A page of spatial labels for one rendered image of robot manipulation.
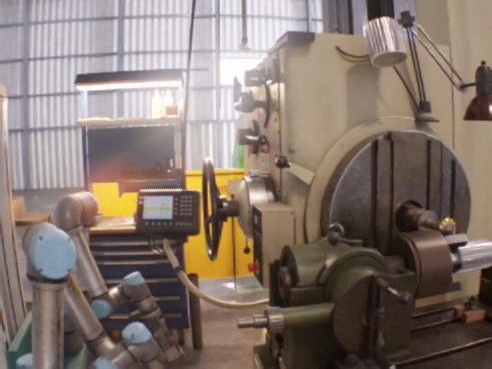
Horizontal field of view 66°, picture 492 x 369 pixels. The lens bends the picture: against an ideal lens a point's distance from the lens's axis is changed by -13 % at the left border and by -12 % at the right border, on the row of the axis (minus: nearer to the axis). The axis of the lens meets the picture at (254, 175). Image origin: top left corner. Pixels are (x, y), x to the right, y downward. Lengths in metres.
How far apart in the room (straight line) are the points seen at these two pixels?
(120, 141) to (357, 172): 2.45
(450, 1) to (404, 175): 0.73
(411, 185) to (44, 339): 1.17
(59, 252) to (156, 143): 2.46
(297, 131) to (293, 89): 0.13
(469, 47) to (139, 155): 2.58
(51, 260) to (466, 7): 1.65
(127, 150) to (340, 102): 2.33
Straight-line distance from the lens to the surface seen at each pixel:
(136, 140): 3.45
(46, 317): 1.12
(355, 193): 1.33
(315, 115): 1.38
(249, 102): 1.59
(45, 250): 1.05
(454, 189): 1.54
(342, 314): 0.93
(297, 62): 1.38
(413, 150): 1.41
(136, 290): 1.72
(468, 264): 1.29
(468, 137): 1.70
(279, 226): 1.27
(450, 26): 1.71
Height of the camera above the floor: 1.57
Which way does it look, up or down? 5 degrees down
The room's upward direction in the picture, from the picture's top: 1 degrees counter-clockwise
